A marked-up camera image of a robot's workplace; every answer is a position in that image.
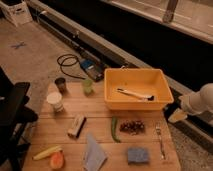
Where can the yellow banana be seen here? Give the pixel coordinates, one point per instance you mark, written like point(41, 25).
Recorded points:
point(47, 152)

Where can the yellow plastic bin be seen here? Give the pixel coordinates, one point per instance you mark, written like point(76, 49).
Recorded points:
point(139, 80)

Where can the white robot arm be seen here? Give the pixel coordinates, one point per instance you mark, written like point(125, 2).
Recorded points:
point(194, 103)

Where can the silver metal fork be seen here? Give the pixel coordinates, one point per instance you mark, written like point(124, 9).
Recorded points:
point(158, 131)

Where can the grey folded cloth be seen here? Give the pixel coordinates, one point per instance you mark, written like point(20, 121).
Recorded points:
point(94, 156)

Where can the white cardboard box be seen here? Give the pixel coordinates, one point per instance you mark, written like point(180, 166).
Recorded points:
point(17, 14)

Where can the green plastic cup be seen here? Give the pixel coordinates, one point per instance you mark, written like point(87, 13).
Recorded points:
point(87, 86)

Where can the dark grape bunch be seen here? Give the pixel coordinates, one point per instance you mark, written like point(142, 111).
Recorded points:
point(132, 127)

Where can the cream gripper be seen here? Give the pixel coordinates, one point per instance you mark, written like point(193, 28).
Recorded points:
point(177, 115)

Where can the blue power box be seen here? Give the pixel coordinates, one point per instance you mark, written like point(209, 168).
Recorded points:
point(92, 70)

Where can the wooden block eraser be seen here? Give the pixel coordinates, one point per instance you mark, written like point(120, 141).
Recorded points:
point(76, 126)

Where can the black chair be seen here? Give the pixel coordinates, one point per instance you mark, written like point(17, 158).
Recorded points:
point(14, 116)

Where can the white paper cup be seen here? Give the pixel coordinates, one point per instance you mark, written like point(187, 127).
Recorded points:
point(55, 100)

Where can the grey metal post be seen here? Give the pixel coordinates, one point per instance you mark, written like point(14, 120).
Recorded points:
point(170, 10)

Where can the dark metal cup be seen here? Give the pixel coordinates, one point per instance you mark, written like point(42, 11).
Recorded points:
point(61, 84)

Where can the orange carrot toy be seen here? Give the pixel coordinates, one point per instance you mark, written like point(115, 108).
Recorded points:
point(57, 160)

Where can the blue sponge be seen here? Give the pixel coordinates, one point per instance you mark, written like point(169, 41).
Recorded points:
point(137, 155)

